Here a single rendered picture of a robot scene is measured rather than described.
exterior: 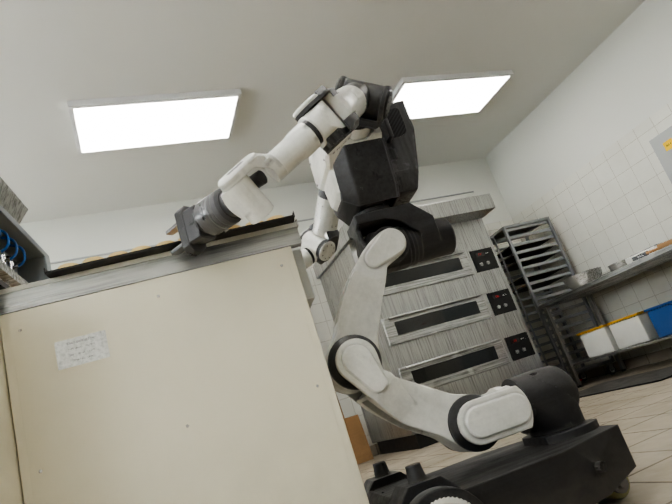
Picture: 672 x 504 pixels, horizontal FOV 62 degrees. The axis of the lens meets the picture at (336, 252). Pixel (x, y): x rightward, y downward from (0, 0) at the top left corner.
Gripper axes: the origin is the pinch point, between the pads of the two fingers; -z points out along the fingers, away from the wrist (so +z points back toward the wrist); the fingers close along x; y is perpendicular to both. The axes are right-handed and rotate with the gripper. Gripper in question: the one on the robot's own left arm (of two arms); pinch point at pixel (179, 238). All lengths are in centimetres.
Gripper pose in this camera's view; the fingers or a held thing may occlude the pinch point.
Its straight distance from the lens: 140.0
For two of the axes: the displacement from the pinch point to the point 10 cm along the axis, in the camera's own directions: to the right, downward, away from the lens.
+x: -3.0, -9.1, 2.8
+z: 7.7, -4.1, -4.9
